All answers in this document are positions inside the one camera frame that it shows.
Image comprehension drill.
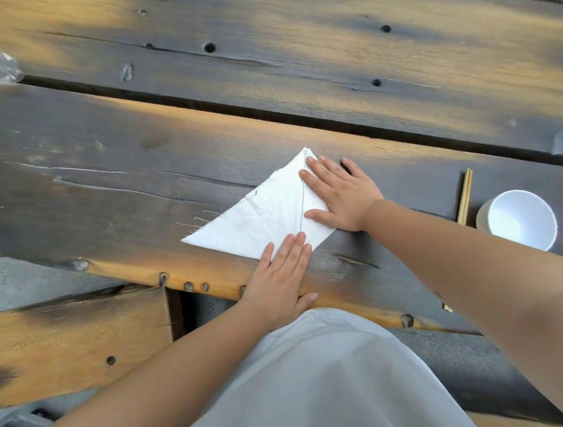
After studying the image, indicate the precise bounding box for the person's right hand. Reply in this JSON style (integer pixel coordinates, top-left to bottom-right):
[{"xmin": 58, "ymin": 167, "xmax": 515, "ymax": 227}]
[{"xmin": 299, "ymin": 155, "xmax": 384, "ymax": 232}]

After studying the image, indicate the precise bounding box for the person's left hand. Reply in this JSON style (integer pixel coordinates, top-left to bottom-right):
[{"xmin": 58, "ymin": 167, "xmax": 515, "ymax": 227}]
[{"xmin": 240, "ymin": 232, "xmax": 318, "ymax": 332}]

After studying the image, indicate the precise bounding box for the white cloth napkin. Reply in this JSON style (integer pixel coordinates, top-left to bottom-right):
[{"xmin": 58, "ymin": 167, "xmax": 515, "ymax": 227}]
[{"xmin": 181, "ymin": 147, "xmax": 337, "ymax": 260}]

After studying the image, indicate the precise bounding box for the person's left forearm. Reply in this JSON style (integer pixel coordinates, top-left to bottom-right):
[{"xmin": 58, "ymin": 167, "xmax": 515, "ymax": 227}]
[{"xmin": 52, "ymin": 300, "xmax": 276, "ymax": 427}]

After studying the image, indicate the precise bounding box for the person's right forearm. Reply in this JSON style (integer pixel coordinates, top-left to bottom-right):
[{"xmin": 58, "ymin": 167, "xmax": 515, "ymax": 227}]
[{"xmin": 360, "ymin": 199, "xmax": 563, "ymax": 414}]

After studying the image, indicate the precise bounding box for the person's white garment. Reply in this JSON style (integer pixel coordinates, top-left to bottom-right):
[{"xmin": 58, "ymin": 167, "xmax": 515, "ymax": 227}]
[{"xmin": 193, "ymin": 307, "xmax": 476, "ymax": 427}]

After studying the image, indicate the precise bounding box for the wooden chopstick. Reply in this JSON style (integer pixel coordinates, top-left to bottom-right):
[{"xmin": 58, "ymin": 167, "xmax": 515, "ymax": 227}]
[
  {"xmin": 460, "ymin": 169, "xmax": 474, "ymax": 226},
  {"xmin": 442, "ymin": 168, "xmax": 469, "ymax": 313}
]

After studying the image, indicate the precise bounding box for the white cup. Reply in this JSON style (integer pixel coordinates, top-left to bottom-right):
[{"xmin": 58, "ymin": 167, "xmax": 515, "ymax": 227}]
[{"xmin": 476, "ymin": 189, "xmax": 558, "ymax": 252}]

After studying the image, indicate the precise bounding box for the wooden bench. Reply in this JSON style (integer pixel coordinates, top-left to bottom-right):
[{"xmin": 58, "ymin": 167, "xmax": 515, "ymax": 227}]
[{"xmin": 0, "ymin": 285, "xmax": 173, "ymax": 408}]

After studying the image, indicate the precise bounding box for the clear plastic wrapper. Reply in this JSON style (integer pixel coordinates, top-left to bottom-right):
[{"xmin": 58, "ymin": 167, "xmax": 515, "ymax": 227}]
[{"xmin": 0, "ymin": 52, "xmax": 24, "ymax": 84}]

